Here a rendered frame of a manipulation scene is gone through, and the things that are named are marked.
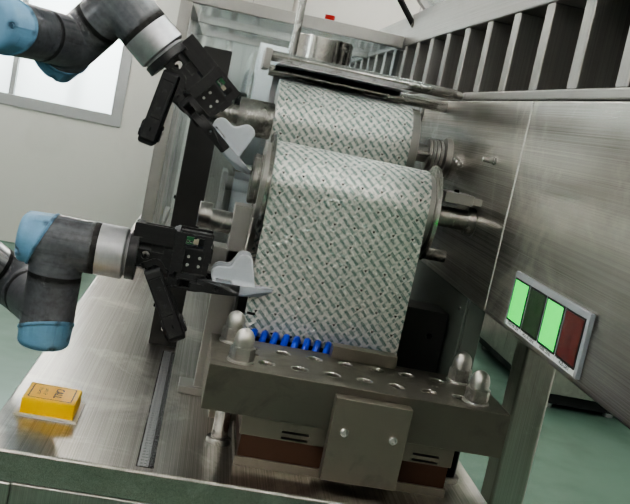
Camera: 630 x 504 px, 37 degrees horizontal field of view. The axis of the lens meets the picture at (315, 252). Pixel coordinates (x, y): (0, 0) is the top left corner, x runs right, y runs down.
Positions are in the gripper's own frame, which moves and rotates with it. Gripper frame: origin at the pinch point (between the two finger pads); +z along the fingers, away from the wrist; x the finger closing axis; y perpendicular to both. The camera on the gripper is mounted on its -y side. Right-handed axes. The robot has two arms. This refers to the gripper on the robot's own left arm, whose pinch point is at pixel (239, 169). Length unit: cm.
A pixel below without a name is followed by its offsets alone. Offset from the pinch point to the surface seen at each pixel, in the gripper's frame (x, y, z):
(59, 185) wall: 548, -124, -35
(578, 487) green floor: 246, 20, 221
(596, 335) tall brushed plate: -54, 19, 32
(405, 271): -8.2, 9.7, 26.5
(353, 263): -8.2, 4.5, 20.6
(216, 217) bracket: 0.1, -7.4, 3.5
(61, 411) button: -21.3, -37.8, 8.6
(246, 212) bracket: -0.8, -3.3, 5.7
